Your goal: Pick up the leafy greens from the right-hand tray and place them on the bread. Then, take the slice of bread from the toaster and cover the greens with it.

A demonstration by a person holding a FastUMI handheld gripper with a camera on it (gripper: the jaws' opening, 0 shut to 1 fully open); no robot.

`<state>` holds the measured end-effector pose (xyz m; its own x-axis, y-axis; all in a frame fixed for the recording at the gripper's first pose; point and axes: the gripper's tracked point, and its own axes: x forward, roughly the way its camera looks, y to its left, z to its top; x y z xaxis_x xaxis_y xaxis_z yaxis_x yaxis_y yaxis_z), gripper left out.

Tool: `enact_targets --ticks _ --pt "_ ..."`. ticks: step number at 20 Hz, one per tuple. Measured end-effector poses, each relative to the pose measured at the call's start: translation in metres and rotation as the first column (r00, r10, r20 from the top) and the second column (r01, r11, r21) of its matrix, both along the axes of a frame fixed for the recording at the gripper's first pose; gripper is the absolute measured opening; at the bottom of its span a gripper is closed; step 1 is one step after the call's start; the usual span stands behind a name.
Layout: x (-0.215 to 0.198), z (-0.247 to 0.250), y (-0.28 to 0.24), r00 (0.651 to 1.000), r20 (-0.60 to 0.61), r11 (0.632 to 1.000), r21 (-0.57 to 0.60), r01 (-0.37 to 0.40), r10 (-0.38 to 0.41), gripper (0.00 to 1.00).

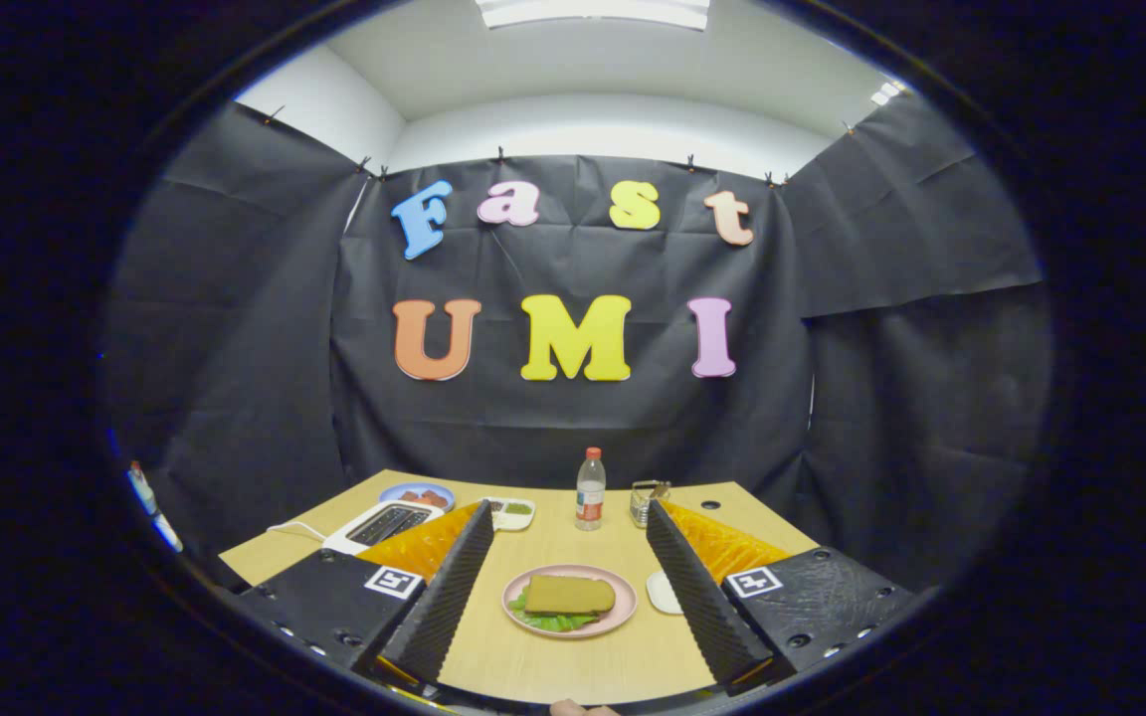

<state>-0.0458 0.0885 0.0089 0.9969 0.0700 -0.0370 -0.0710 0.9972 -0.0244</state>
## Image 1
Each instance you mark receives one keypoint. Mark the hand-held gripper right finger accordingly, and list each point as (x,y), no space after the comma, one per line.
(697,607)

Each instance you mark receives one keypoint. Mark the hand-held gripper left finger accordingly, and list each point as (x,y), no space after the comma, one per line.
(444,607)

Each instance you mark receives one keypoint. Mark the green lettuce leaf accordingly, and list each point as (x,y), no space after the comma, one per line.
(553,623)

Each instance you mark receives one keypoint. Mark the brown toast slice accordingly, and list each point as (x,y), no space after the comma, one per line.
(568,595)

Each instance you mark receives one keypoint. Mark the white square plate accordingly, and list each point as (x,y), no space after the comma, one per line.
(661,594)

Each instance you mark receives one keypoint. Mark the pink plate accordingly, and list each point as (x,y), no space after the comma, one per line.
(623,597)

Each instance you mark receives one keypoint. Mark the white divided seed dish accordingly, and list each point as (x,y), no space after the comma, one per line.
(523,522)

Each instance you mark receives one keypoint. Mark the white toaster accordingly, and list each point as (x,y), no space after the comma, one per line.
(339,545)

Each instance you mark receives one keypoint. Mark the blue plate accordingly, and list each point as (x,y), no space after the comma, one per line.
(386,494)

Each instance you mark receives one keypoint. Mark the clear plastic water bottle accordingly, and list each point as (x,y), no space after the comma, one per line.
(590,497)

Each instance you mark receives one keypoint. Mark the white bottle with red cap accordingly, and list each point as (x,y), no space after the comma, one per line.
(138,482)

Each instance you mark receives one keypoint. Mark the small ceiling light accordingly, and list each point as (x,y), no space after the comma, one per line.
(886,93)

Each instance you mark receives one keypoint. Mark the long ceiling light panel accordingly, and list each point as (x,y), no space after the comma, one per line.
(593,10)

